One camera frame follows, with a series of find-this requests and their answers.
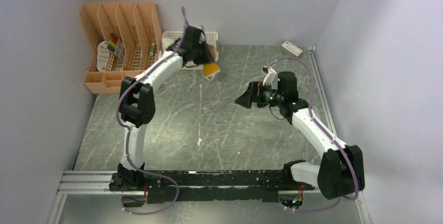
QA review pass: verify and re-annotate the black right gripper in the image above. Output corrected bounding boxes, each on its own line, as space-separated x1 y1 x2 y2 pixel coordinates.
235 80 284 109

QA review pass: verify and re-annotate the brown and yellow towel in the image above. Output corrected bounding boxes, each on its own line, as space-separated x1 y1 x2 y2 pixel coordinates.
203 45 220 80

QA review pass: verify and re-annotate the white plastic basket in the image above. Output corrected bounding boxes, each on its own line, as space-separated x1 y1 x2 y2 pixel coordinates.
161 31 219 70

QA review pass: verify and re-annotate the white towel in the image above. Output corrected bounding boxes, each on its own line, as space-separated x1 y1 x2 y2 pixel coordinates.
161 38 175 52

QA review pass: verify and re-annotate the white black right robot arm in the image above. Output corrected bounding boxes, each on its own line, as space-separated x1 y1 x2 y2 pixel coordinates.
235 70 365 199

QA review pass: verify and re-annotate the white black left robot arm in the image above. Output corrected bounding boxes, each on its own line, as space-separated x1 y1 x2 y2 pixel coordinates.
109 26 214 191

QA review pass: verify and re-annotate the small white red box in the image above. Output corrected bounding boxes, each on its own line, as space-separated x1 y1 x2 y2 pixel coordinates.
280 41 304 58

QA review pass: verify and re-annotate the orange plastic file organizer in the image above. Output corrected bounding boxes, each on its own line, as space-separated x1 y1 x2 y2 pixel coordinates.
78 2 162 94

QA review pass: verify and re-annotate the rainbow colour swatch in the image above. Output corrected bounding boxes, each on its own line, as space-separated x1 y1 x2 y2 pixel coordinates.
107 33 119 52

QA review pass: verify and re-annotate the white tag card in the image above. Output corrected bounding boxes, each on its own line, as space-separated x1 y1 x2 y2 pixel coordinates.
96 41 110 72

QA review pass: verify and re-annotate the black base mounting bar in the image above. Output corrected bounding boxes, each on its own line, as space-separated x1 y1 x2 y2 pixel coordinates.
108 168 314 204

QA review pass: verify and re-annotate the aluminium side rail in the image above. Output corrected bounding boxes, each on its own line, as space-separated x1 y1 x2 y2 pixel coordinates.
306 46 337 134

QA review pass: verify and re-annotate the aluminium front rail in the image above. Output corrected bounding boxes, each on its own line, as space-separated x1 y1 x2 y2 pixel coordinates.
59 171 317 195

